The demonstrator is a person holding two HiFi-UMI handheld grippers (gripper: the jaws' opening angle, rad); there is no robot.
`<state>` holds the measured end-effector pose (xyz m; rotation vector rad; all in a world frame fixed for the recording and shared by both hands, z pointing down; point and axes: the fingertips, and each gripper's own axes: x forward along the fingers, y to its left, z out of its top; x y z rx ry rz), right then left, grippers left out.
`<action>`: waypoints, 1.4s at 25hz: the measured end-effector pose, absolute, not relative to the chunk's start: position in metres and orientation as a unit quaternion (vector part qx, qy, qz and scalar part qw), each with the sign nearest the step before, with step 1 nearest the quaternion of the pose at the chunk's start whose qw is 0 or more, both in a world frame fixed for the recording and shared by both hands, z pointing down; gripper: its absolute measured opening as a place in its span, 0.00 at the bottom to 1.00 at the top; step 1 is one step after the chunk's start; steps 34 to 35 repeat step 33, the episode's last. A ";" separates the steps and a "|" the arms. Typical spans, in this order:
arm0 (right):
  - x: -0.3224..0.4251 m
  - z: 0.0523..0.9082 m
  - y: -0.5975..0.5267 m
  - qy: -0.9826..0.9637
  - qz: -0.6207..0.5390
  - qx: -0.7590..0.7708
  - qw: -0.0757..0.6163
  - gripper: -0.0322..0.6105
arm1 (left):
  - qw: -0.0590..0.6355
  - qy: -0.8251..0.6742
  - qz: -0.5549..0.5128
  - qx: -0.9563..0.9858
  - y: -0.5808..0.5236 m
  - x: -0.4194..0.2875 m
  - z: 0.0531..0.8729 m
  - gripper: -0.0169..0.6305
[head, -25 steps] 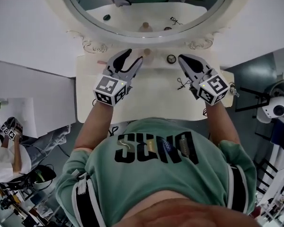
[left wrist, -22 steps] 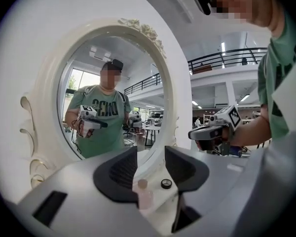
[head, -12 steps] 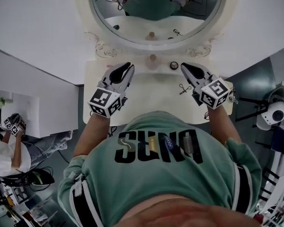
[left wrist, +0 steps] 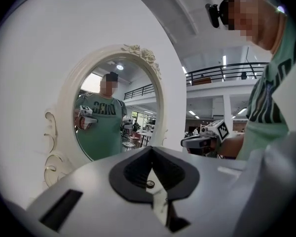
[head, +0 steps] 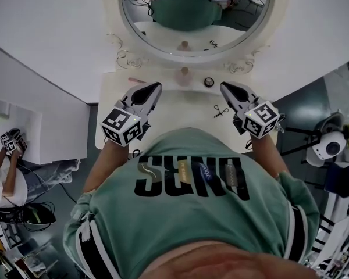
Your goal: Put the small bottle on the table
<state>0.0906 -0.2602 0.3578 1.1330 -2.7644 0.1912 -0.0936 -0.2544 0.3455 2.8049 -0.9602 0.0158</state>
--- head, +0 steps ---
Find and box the white dome camera device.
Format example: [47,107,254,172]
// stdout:
[305,112,349,167]

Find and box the oval mirror ornate white frame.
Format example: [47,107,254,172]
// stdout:
[106,0,289,74]

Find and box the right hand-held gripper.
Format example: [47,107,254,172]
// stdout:
[219,82,281,140]

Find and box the black helmet with green stripe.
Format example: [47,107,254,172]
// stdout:
[23,204,56,226]

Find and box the person's left forearm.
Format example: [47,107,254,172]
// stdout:
[83,139,129,194]

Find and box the person's right forearm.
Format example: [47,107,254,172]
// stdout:
[250,132,291,180]

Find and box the green printed t-shirt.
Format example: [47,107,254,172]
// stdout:
[62,126,320,279]

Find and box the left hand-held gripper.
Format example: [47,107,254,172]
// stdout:
[101,81,163,148]

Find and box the small pink bottle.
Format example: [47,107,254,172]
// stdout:
[174,66,194,88]

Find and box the white work table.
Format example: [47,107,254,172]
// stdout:
[0,96,43,165]

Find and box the black tripod stand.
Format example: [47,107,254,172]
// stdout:
[280,126,322,157]

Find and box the person's head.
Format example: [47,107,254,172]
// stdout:
[136,241,318,279]

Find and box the dark blue chair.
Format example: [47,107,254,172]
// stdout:
[324,163,349,198]

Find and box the white vanity table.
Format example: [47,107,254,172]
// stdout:
[94,68,279,154]

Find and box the black eyelash curler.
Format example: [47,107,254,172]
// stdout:
[213,104,229,119]

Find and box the black white-edged shoulder strap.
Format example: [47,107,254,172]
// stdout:
[284,205,311,264]
[77,213,120,279]

